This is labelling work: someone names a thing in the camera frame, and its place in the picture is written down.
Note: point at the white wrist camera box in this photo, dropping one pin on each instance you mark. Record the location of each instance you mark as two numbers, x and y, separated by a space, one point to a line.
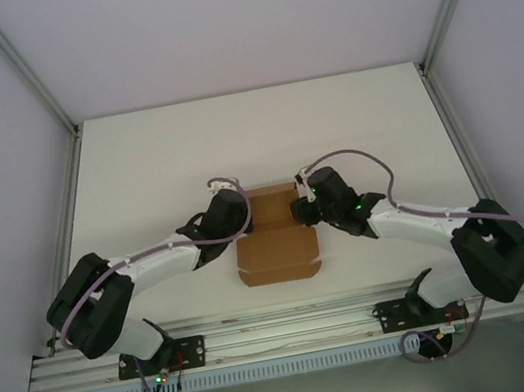
302 180
226 183

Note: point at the brown cardboard box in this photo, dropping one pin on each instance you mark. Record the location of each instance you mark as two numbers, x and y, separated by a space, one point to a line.
277 254

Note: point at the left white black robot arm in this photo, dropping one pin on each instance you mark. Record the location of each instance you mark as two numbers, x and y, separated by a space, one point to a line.
162 264

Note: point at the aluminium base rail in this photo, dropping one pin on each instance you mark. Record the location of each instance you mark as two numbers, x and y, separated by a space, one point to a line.
291 333

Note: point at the aluminium table side rail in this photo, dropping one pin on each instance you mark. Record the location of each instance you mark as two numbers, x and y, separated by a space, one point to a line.
69 199
458 131

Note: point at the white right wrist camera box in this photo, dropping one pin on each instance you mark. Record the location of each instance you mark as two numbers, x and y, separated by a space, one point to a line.
302 180

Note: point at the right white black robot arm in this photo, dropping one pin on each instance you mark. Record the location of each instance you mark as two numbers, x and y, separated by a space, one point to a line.
414 222

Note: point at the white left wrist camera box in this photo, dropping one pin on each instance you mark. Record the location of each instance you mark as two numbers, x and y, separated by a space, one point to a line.
226 183

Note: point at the small circuit board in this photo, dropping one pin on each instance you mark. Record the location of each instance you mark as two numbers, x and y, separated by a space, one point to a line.
450 329
160 378

